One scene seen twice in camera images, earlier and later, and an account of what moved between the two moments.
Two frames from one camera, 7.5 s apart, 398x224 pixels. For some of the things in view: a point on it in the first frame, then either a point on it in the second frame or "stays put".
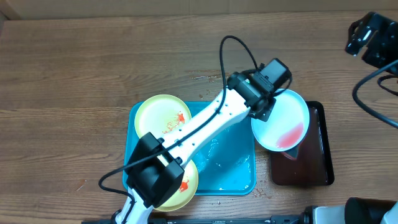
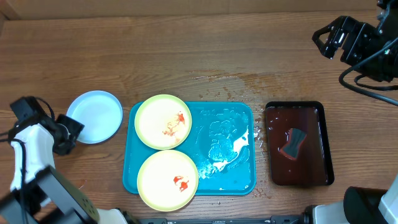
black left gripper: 265,113 -> 76,127
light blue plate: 287,125 -> 100,112
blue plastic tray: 228,168 stays put
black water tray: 313,165 stays put
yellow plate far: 160,114 stays put
